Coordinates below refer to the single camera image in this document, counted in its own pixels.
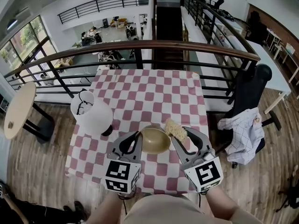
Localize white shade table lamp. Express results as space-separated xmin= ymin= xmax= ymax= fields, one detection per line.
xmin=70 ymin=90 xmax=114 ymax=137

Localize black tripod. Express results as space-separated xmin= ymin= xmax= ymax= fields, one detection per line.
xmin=275 ymin=170 xmax=299 ymax=213

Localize dark staircase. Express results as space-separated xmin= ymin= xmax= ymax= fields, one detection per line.
xmin=153 ymin=5 xmax=187 ymax=71

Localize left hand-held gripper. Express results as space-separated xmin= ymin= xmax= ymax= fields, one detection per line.
xmin=100 ymin=132 xmax=143 ymax=194

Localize long white desk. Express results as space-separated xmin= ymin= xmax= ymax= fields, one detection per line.
xmin=244 ymin=40 xmax=292 ymax=114

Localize white checked shirt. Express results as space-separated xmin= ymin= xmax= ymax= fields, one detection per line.
xmin=217 ymin=107 xmax=266 ymax=166

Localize person's beige shorts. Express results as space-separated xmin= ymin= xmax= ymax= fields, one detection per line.
xmin=122 ymin=194 xmax=212 ymax=224

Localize black office chair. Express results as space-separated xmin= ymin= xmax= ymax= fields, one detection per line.
xmin=209 ymin=63 xmax=282 ymax=169

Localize person's left forearm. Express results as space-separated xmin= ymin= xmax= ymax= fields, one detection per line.
xmin=85 ymin=191 xmax=128 ymax=224

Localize person's right forearm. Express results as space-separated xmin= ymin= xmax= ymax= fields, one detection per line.
xmin=205 ymin=185 xmax=266 ymax=224

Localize black railing with wooden handrail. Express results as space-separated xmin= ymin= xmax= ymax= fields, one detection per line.
xmin=3 ymin=40 xmax=261 ymax=105

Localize golden brown bowl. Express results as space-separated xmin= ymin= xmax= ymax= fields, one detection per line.
xmin=139 ymin=125 xmax=171 ymax=155

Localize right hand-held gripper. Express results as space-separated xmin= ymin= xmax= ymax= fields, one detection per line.
xmin=171 ymin=126 xmax=224 ymax=193

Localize beige bristle scrub brush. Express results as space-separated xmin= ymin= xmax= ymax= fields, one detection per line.
xmin=164 ymin=118 xmax=189 ymax=143

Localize round light wooden side table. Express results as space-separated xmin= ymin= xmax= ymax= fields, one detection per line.
xmin=3 ymin=81 xmax=56 ymax=142

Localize black balcony railing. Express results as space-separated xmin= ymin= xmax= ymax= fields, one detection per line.
xmin=57 ymin=0 xmax=152 ymax=25

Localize large glass window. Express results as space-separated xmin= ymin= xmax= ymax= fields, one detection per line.
xmin=0 ymin=14 xmax=59 ymax=81

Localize red white checked tablecloth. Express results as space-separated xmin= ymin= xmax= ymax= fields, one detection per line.
xmin=64 ymin=69 xmax=210 ymax=195

